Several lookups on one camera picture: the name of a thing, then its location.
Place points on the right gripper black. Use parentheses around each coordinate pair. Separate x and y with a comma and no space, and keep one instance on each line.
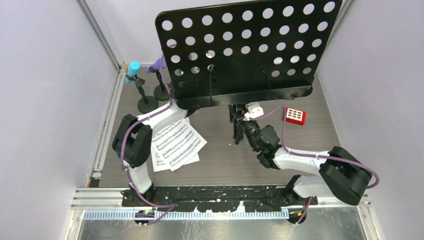
(236,116)

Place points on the sheet music page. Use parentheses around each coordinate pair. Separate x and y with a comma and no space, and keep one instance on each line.
(177,143)
(160,165)

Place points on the black music stand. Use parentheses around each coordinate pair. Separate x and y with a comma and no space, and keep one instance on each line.
(244,52)

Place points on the black microphone stand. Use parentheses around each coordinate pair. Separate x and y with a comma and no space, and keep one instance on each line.
(147,103)

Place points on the blue toy microphone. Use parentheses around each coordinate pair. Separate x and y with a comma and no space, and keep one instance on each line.
(133,69)

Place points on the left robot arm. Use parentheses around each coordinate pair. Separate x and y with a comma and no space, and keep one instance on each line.
(133,140)

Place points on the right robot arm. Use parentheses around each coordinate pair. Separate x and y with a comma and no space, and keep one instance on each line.
(335,173)

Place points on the red toy window block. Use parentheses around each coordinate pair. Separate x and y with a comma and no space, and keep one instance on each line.
(295,116)

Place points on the purple toy microphone on stand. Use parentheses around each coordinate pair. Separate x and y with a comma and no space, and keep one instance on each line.
(160,92)

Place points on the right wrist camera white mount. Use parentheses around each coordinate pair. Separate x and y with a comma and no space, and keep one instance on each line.
(253,110)

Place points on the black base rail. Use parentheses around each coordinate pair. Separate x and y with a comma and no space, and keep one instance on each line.
(220,199)

